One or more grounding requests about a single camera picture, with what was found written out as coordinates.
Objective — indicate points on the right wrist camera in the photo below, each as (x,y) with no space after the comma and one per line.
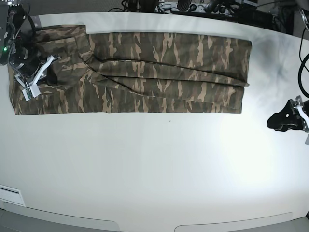
(31,92)

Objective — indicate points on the white label plate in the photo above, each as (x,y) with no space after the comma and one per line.
(11,195)

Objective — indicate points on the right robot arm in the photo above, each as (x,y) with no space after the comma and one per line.
(17,34)

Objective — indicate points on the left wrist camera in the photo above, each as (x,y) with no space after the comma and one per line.
(307,140)

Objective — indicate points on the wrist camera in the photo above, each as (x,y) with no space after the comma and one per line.
(307,140)
(31,92)

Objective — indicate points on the camouflage T-shirt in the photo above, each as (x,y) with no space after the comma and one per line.
(146,72)

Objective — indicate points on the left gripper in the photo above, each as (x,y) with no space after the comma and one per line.
(286,119)

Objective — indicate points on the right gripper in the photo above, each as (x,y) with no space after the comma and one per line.
(27,68)

